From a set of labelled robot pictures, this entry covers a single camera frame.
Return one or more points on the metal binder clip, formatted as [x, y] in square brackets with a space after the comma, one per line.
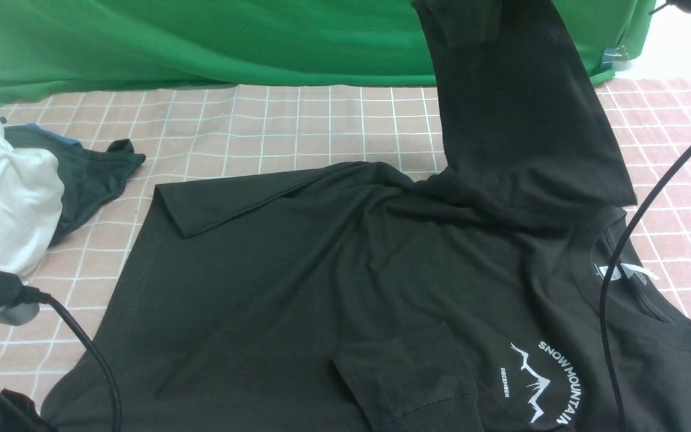
[613, 57]

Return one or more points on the dark teal garment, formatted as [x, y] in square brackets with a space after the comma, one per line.
[91, 178]

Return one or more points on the white garment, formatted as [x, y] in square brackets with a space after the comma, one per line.
[30, 205]

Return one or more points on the blue garment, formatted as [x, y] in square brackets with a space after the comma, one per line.
[61, 138]

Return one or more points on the dark gray long-sleeve top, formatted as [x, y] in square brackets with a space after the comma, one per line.
[353, 298]

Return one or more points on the green backdrop cloth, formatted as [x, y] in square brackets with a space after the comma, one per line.
[53, 47]

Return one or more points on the pink checkered tablecloth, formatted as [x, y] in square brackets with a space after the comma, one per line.
[196, 134]

